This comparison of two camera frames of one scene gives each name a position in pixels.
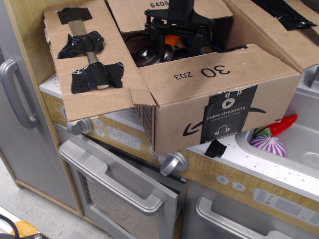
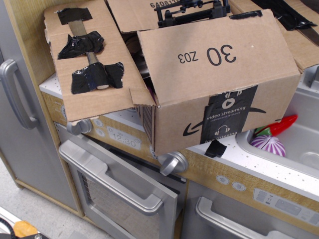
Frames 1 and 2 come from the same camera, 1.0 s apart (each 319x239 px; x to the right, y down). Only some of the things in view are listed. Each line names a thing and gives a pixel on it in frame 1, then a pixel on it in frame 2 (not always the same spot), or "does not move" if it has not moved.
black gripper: (181, 17) to (189, 11)
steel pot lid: (146, 56) to (135, 50)
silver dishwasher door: (210, 214) does not move
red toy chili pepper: (277, 128) does not move
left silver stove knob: (78, 126) does not move
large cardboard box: (246, 87) does not move
